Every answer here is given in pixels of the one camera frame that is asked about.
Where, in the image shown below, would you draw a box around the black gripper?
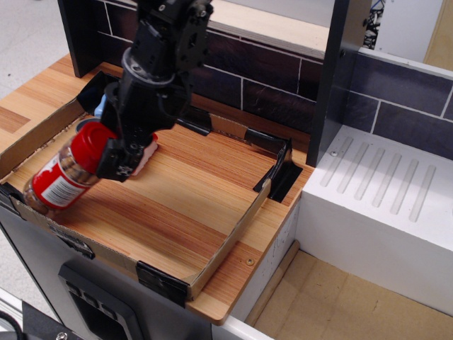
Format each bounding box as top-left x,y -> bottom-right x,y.
96,49 -> 193,182

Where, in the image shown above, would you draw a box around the red-capped spice bottle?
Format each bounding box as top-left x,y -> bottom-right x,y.
23,121 -> 117,216

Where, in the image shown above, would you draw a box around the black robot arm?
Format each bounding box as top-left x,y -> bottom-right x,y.
96,1 -> 213,182

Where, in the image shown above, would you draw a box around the cardboard fence with black tape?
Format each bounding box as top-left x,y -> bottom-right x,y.
0,70 -> 304,307

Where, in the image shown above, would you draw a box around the red and white toy sushi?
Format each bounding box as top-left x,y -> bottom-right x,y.
132,133 -> 159,176

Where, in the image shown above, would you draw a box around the grey and blue measuring spoon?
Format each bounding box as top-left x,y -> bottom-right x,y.
76,95 -> 107,132

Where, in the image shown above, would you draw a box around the black base bottom left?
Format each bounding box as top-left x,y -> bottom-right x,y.
1,302 -> 81,339

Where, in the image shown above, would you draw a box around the white drainboard sink unit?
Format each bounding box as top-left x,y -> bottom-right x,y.
296,50 -> 452,314

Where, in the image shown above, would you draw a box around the dark vertical post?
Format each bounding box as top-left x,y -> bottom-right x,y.
306,0 -> 371,167

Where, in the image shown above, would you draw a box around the tangled cables behind post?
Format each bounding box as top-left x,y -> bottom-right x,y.
362,0 -> 385,50

